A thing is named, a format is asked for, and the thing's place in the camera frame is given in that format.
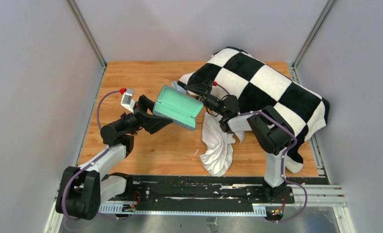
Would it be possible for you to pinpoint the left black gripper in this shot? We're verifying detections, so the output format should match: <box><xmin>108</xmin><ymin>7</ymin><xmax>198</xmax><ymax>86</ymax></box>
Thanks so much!
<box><xmin>117</xmin><ymin>96</ymin><xmax>173</xmax><ymax>135</ymax></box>

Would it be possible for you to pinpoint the light blue cleaning cloth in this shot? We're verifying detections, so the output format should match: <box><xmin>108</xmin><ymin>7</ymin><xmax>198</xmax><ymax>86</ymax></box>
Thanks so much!
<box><xmin>178</xmin><ymin>81</ymin><xmax>187</xmax><ymax>94</ymax></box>

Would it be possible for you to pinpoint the grey glasses case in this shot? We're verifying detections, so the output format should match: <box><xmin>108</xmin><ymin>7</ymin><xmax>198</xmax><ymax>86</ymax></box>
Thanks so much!
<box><xmin>152</xmin><ymin>85</ymin><xmax>204</xmax><ymax>131</ymax></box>

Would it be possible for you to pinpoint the left aluminium frame post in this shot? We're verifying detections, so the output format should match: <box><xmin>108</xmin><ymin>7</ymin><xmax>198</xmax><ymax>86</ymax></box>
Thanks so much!
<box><xmin>66</xmin><ymin>0</ymin><xmax>107</xmax><ymax>70</ymax></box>

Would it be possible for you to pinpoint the white crumpled cloth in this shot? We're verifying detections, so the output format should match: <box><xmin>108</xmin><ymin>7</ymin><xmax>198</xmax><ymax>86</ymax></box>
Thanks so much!
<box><xmin>200</xmin><ymin>113</ymin><xmax>245</xmax><ymax>177</ymax></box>

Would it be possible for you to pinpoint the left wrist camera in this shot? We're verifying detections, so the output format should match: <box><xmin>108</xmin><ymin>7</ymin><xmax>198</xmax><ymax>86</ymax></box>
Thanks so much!
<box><xmin>120</xmin><ymin>88</ymin><xmax>136</xmax><ymax>113</ymax></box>

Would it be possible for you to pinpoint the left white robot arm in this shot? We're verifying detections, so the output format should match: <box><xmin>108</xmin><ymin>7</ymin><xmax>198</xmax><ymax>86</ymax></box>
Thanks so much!
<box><xmin>55</xmin><ymin>95</ymin><xmax>173</xmax><ymax>220</ymax></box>

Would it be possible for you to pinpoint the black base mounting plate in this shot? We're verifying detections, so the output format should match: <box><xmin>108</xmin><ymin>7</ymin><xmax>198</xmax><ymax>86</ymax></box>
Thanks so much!
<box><xmin>112</xmin><ymin>175</ymin><xmax>295</xmax><ymax>214</ymax></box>

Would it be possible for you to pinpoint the aluminium frame post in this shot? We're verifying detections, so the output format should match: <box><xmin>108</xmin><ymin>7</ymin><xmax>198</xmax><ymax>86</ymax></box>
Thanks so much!
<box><xmin>66</xmin><ymin>0</ymin><xmax>107</xmax><ymax>70</ymax></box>
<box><xmin>292</xmin><ymin>0</ymin><xmax>337</xmax><ymax>69</ymax></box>

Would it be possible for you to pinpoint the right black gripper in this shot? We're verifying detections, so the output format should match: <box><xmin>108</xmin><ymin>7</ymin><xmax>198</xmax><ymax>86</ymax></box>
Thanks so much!
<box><xmin>178</xmin><ymin>79</ymin><xmax>227</xmax><ymax>117</ymax></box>

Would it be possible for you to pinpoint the black white checkered pillow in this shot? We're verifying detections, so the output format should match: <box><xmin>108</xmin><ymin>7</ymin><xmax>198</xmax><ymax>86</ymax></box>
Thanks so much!
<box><xmin>177</xmin><ymin>47</ymin><xmax>330</xmax><ymax>173</ymax></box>

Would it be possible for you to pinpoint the right aluminium frame post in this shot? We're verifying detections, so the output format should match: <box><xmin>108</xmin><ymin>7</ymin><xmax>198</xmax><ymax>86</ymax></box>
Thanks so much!
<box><xmin>292</xmin><ymin>0</ymin><xmax>337</xmax><ymax>69</ymax></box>

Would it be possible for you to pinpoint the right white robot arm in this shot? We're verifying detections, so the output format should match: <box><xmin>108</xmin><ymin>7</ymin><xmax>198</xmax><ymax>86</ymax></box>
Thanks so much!
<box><xmin>185</xmin><ymin>81</ymin><xmax>297</xmax><ymax>203</ymax></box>

